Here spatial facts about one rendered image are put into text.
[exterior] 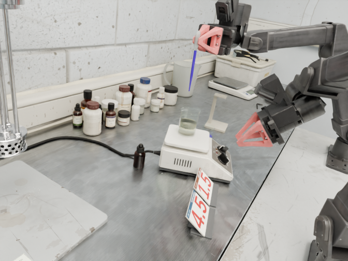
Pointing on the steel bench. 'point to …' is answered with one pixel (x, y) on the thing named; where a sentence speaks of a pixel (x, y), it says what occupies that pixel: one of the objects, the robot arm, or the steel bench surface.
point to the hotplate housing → (191, 162)
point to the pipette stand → (213, 115)
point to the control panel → (219, 155)
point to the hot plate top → (203, 142)
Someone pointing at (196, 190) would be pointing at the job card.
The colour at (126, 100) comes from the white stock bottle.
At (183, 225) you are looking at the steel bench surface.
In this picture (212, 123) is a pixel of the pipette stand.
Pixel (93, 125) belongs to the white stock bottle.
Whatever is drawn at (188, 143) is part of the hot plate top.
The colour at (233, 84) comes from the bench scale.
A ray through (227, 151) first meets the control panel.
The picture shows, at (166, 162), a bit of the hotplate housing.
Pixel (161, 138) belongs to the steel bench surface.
